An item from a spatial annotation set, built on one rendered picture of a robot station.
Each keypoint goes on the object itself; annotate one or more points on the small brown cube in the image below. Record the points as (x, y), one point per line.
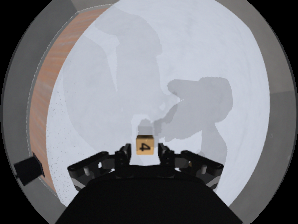
(144, 145)

